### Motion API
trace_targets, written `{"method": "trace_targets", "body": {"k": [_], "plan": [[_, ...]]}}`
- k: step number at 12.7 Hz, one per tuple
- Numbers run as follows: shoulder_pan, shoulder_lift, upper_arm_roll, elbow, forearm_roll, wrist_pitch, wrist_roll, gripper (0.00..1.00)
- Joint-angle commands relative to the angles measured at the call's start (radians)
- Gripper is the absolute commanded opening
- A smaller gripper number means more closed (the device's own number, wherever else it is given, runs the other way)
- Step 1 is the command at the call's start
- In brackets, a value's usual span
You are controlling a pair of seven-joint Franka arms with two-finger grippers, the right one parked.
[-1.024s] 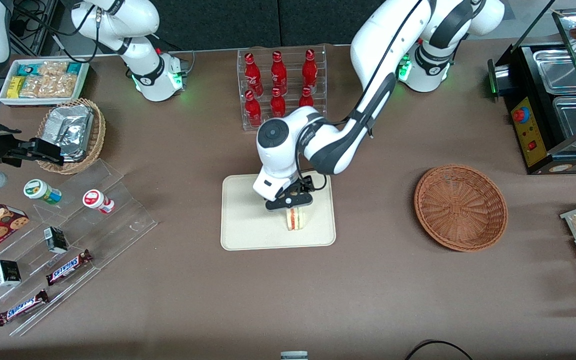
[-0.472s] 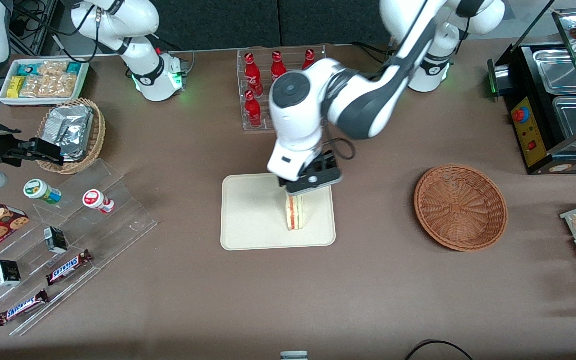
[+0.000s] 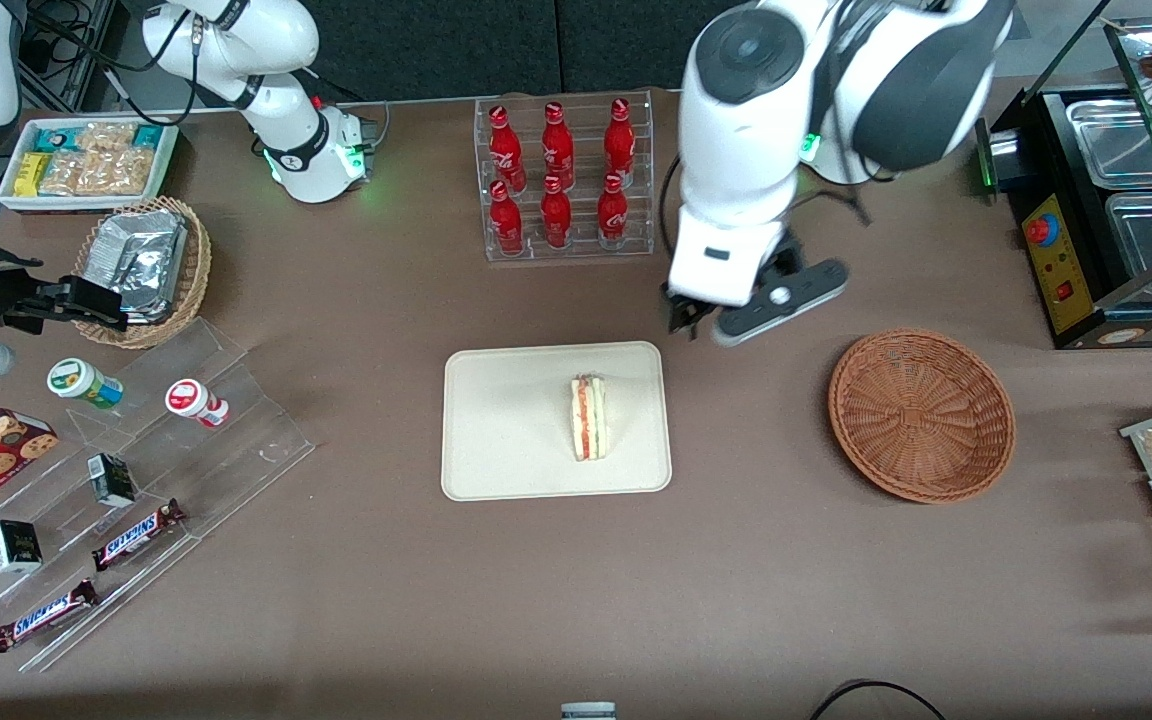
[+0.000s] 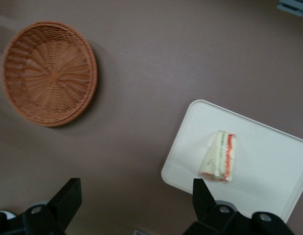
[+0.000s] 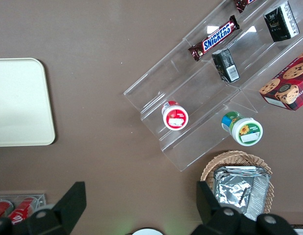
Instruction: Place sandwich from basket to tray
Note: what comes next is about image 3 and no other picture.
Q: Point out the red cola bottle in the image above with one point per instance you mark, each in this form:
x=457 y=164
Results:
x=557 y=145
x=620 y=140
x=504 y=145
x=556 y=215
x=506 y=225
x=613 y=215

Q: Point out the green lid yogurt cup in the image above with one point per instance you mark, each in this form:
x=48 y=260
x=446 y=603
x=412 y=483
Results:
x=76 y=380

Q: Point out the Snickers chocolate bar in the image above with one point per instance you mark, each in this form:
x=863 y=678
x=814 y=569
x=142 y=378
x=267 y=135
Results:
x=136 y=535
x=44 y=615

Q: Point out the crinkled foil packet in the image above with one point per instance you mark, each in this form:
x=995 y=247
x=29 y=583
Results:
x=141 y=275

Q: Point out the light wicker basket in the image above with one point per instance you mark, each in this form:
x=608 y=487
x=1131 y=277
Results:
x=191 y=250

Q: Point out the clear acrylic bottle rack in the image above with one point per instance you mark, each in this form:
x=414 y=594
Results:
x=581 y=250

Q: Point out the teal snack packet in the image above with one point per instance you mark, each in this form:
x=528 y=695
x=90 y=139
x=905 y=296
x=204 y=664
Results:
x=54 y=139
x=147 y=136

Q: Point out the brown wicker basket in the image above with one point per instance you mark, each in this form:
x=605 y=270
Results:
x=921 y=415

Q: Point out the white snack tray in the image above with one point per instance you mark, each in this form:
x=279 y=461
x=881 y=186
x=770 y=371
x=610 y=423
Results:
x=6 y=200

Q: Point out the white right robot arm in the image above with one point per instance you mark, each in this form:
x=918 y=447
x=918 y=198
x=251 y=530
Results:
x=286 y=120

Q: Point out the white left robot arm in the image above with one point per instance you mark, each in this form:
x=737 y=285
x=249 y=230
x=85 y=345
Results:
x=746 y=100

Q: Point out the small grey device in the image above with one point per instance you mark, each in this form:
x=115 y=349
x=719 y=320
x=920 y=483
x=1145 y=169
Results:
x=588 y=712

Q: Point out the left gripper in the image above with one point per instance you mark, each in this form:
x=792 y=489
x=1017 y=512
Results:
x=683 y=318

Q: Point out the red lid yogurt cup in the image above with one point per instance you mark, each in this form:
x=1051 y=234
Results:
x=191 y=400

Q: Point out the cream rectangular plastic tray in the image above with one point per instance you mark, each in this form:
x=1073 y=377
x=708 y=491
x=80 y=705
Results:
x=506 y=430

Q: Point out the triangular sandwich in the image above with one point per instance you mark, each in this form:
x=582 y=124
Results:
x=588 y=420

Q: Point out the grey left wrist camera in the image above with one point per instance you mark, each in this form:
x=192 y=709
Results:
x=781 y=298

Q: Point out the black food warmer machine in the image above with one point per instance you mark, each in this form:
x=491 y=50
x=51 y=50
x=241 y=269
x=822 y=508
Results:
x=1061 y=260

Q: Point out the clear bag of crackers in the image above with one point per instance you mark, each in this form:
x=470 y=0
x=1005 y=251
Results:
x=129 y=172
x=74 y=175
x=104 y=138

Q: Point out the small black carton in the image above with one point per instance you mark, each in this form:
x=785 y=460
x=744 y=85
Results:
x=111 y=482
x=16 y=547

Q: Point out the yellow snack packet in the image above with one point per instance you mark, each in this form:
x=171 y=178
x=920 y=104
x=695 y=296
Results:
x=31 y=174

